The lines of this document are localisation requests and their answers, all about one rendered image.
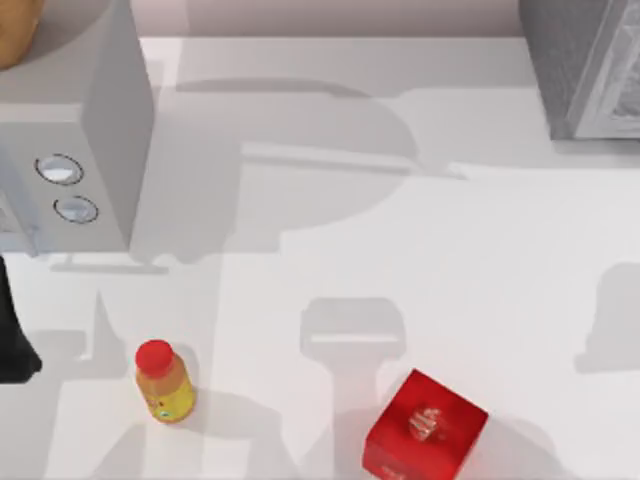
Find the yellow bottle with red cap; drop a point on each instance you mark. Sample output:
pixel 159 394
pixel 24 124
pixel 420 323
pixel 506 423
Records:
pixel 165 387

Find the red box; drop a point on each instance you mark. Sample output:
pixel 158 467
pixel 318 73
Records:
pixel 425 430

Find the small microwave knob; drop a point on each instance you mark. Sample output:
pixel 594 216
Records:
pixel 76 209

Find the pale microwave oven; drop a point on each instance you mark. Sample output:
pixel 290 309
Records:
pixel 95 125

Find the large microwave knob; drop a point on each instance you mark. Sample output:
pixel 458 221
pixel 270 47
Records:
pixel 59 169

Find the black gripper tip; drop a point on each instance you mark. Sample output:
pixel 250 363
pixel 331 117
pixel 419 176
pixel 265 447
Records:
pixel 11 340

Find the orange-brown bread loaf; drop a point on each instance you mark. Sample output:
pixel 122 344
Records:
pixel 12 30

